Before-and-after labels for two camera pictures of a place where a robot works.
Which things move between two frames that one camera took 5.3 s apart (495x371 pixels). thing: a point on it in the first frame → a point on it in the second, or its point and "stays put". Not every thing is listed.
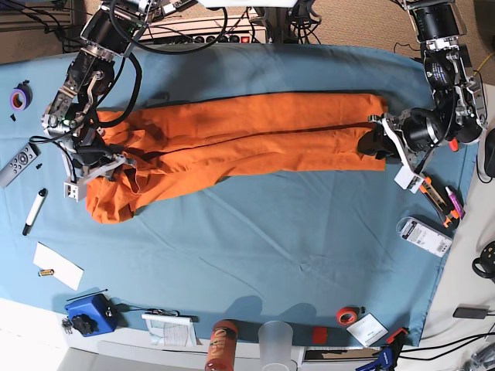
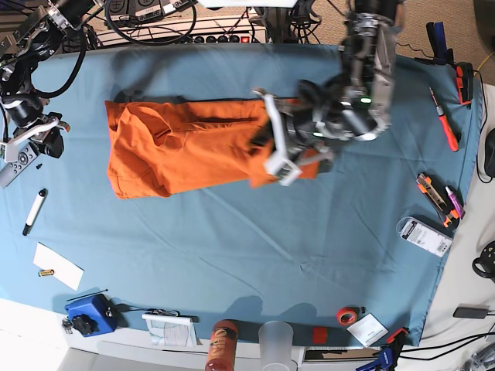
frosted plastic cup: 275,342 stays put
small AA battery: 46,272 stays put
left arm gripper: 411,131 → 302,142
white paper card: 64,270 stays put
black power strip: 212,39 stays put
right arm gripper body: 86,159 → 36,131
